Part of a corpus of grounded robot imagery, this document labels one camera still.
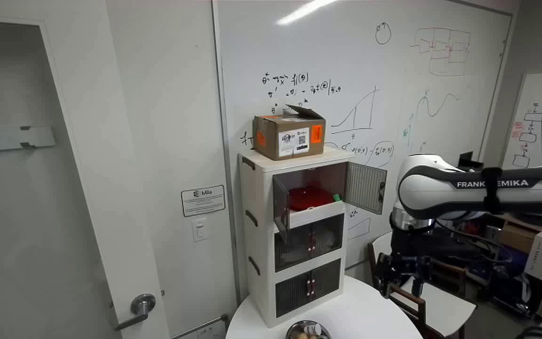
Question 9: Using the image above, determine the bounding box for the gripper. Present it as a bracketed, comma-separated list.
[376, 229, 435, 300]

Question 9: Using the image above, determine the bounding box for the translucent grey cabinet door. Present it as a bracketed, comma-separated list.
[345, 161, 388, 216]
[274, 225, 311, 273]
[310, 258, 343, 302]
[275, 272, 311, 319]
[310, 214, 345, 259]
[272, 176, 292, 244]

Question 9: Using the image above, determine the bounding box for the metal bowl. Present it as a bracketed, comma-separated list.
[286, 320, 332, 339]

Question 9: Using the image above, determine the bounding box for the white storage cabinet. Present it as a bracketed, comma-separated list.
[238, 146, 388, 329]

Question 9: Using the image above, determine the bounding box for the wooden chair with white seat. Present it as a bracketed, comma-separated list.
[367, 230, 477, 339]

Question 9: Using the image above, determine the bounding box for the brown cardboard box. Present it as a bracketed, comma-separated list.
[498, 223, 538, 253]

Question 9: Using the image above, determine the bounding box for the red container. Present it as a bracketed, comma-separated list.
[288, 186, 335, 212]

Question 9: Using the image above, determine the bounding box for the cardboard box with labels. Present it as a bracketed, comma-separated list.
[252, 104, 327, 161]

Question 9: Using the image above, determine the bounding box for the metal bar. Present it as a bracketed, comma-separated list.
[169, 314, 230, 339]

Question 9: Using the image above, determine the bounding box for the small whiteboard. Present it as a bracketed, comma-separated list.
[501, 71, 542, 170]

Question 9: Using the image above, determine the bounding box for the white room door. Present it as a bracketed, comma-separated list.
[0, 14, 171, 339]

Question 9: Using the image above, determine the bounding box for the white coat hook plate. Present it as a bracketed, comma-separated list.
[0, 126, 56, 153]

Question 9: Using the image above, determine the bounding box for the white light switch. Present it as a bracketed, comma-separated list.
[191, 218, 208, 242]

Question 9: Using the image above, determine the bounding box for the white wall sign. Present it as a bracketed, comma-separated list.
[181, 184, 226, 218]

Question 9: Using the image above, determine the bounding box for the large wall whiteboard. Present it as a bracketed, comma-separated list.
[212, 0, 515, 285]

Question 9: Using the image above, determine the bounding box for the silver door handle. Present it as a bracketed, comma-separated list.
[113, 293, 158, 332]

